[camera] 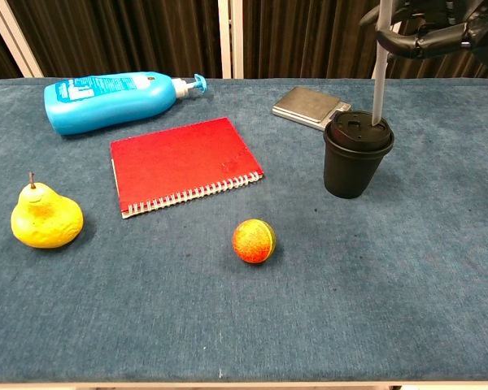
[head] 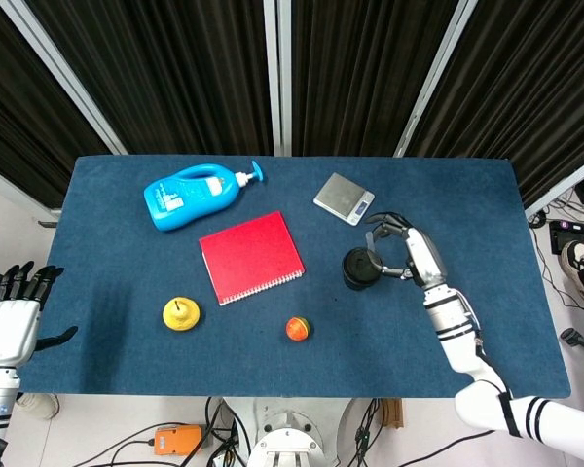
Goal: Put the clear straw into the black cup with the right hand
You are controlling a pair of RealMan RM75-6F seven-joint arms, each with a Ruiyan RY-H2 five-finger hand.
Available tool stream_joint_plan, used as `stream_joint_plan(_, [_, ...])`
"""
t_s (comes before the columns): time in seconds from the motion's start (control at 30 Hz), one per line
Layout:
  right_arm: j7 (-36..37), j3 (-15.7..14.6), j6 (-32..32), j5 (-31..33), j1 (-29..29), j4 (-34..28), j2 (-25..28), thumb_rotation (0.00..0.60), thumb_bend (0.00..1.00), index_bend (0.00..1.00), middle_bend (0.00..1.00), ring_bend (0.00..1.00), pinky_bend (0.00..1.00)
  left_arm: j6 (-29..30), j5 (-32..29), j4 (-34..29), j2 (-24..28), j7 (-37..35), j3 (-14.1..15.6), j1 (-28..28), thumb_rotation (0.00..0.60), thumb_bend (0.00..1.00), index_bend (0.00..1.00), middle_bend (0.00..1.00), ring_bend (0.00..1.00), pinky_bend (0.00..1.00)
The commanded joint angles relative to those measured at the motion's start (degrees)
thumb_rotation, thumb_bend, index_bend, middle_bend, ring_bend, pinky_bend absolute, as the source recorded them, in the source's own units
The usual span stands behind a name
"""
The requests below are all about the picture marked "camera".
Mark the yellow toy pear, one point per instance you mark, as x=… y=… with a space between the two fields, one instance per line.
x=44 y=219

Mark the red and yellow ball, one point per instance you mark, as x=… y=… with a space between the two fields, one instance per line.
x=253 y=241

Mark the black cup with lid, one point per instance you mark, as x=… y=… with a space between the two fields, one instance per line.
x=355 y=162

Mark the blue table cloth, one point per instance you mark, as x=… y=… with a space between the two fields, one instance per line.
x=244 y=304

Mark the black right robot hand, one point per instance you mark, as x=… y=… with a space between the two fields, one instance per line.
x=439 y=38

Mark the red spiral notebook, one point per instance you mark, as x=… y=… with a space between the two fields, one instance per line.
x=183 y=162

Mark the blue pump lotion bottle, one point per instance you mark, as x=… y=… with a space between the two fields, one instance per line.
x=105 y=101

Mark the dark pleated curtain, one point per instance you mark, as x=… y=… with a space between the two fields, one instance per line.
x=126 y=36

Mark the white vertical frame post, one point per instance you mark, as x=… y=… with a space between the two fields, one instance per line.
x=230 y=38

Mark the transparent plastic straw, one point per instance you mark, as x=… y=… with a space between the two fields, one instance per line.
x=380 y=73

